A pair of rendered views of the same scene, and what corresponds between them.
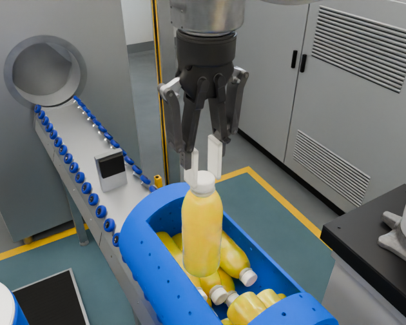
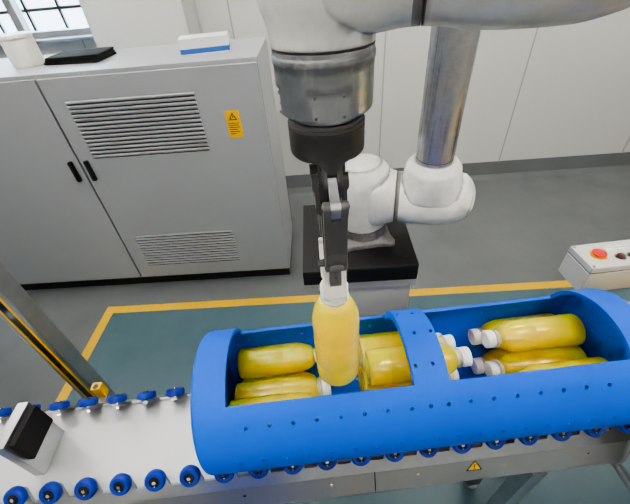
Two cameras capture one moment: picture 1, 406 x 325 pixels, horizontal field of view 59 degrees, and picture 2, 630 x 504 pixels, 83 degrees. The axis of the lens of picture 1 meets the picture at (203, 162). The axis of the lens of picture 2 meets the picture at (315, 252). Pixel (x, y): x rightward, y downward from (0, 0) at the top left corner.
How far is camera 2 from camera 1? 0.42 m
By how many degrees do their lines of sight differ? 45
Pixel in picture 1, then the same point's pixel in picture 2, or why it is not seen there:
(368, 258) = (351, 265)
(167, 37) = not seen: outside the picture
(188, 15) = (355, 97)
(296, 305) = (407, 320)
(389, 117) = (214, 173)
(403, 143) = (239, 187)
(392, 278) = (374, 264)
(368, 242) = not seen: hidden behind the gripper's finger
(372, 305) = (366, 295)
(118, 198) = (78, 454)
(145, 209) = (209, 399)
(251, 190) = (136, 324)
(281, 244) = not seen: hidden behind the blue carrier
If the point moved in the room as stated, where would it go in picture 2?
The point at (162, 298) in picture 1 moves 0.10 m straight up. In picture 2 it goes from (323, 438) to (320, 413)
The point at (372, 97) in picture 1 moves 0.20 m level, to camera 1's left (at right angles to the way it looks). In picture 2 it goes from (188, 165) to (161, 182)
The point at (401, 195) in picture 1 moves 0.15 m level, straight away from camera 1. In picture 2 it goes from (311, 214) to (295, 195)
